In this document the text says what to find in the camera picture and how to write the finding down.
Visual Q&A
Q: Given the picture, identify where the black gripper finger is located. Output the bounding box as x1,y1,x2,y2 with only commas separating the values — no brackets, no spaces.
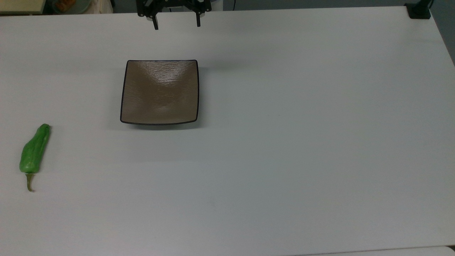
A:
137,0,159,31
192,0,212,28

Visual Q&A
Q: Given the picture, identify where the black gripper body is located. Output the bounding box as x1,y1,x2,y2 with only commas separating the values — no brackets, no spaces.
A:
149,0,195,9

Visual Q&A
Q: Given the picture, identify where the green chili pepper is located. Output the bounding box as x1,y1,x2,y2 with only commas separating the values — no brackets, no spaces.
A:
19,123,51,193

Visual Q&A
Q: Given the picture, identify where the square brown ceramic plate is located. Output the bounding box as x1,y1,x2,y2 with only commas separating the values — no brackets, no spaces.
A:
120,59,200,126

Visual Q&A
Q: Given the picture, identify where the cream cloth bag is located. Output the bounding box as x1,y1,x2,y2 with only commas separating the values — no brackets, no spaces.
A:
90,0,115,14

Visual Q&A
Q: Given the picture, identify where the pale green dish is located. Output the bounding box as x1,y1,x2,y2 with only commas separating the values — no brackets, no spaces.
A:
53,0,92,14

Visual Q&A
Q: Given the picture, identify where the beige board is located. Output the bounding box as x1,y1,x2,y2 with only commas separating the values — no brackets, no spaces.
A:
0,0,47,15

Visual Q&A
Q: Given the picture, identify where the black clamp mount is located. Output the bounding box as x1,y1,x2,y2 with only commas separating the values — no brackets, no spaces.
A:
405,0,435,20

